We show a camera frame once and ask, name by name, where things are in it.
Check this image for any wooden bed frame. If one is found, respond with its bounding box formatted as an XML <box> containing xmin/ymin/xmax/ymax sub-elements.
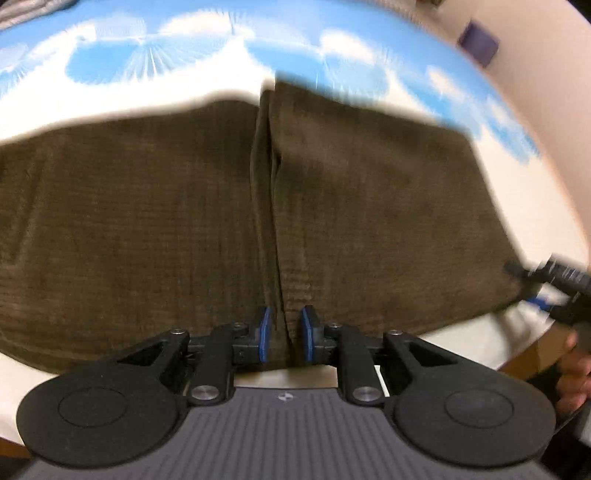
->
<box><xmin>499</xmin><ymin>318</ymin><xmax>580</xmax><ymax>383</ymax></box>

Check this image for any blue white cloud-print bed sheet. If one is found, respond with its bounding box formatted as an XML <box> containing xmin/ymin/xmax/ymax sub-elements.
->
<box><xmin>0</xmin><ymin>0</ymin><xmax>591</xmax><ymax>446</ymax></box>

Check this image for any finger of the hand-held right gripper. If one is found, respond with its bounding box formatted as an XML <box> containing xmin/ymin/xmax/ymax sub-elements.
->
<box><xmin>524</xmin><ymin>295</ymin><xmax>571</xmax><ymax>315</ymax></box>
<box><xmin>504</xmin><ymin>261</ymin><xmax>555</xmax><ymax>283</ymax></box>

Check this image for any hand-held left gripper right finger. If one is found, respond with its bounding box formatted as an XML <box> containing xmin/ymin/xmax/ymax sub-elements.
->
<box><xmin>300</xmin><ymin>305</ymin><xmax>463</xmax><ymax>406</ymax></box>

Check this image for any dark brown towel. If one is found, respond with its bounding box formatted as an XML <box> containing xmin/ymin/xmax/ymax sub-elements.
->
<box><xmin>0</xmin><ymin>81</ymin><xmax>539</xmax><ymax>376</ymax></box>

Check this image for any grey white cloth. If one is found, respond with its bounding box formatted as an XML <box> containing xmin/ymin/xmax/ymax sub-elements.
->
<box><xmin>0</xmin><ymin>0</ymin><xmax>77</xmax><ymax>28</ymax></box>

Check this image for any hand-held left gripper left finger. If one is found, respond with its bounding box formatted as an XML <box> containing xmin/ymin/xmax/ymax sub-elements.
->
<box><xmin>115</xmin><ymin>306</ymin><xmax>274</xmax><ymax>407</ymax></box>

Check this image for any purple square item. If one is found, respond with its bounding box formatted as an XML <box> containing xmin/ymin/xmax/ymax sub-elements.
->
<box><xmin>459</xmin><ymin>18</ymin><xmax>501</xmax><ymax>68</ymax></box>

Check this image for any person's right hand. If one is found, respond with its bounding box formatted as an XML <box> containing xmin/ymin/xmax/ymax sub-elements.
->
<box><xmin>555</xmin><ymin>330</ymin><xmax>591</xmax><ymax>417</ymax></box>

